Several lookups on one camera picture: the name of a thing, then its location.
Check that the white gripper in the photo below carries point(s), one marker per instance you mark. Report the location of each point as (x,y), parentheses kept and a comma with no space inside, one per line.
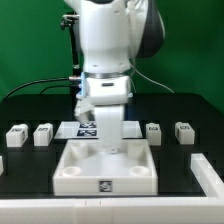
(109,122)

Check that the white square tabletop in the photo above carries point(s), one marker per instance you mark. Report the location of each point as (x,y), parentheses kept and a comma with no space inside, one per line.
(85,169)

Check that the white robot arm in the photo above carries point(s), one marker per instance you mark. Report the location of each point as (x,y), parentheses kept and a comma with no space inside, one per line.
(112,34)

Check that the white part at left edge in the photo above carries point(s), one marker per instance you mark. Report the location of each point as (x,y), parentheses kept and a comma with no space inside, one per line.
(1,166)

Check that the white obstacle fence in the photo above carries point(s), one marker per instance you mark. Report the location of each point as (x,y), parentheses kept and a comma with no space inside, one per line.
(208,209)

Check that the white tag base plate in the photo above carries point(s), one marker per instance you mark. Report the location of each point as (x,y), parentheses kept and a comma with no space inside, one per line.
(75,130)

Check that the black camera on stand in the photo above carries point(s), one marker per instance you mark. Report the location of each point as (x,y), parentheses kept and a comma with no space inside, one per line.
(67,22)

